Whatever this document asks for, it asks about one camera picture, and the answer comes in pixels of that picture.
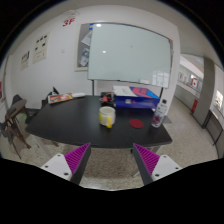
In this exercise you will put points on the blue cardboard box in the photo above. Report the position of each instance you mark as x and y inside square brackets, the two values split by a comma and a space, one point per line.
[135, 99]

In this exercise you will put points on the wall notice board with papers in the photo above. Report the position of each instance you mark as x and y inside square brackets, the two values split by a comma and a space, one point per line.
[82, 50]

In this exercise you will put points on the white whiteboard eraser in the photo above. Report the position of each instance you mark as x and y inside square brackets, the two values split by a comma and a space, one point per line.
[145, 81]

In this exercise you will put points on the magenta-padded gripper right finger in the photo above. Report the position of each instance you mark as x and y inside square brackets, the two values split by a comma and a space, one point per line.
[148, 159]

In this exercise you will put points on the small white wall poster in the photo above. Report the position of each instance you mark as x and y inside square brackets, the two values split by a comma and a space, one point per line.
[25, 60]

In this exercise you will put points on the red and white wall picture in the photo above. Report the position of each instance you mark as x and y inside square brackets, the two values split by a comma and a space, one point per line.
[194, 83]

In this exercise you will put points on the brown wooden chair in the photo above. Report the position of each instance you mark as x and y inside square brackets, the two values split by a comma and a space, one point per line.
[15, 115]

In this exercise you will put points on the orange colourful flat box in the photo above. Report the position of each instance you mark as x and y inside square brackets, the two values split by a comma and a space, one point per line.
[60, 98]

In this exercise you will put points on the large white wall poster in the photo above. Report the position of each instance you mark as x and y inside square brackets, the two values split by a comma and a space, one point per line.
[41, 47]

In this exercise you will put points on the black metal frame furniture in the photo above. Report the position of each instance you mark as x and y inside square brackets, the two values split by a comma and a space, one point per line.
[215, 125]

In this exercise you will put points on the clear plastic drink bottle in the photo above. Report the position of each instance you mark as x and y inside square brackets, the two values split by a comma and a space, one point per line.
[158, 116]

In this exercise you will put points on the red floor cabinet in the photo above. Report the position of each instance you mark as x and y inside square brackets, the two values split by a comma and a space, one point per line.
[194, 106]

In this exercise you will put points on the red and black desk object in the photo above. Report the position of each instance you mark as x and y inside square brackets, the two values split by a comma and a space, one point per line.
[107, 98]

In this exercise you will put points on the flat round red coaster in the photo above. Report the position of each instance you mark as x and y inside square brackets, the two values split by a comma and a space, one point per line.
[136, 123]

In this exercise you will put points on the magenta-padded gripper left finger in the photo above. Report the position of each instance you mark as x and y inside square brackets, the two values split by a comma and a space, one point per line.
[76, 158]

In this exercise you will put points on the whiteboard on black stand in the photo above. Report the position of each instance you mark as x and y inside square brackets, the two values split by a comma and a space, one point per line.
[130, 53]

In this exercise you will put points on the small white flat object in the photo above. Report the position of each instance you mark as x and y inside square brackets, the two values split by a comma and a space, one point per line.
[78, 95]

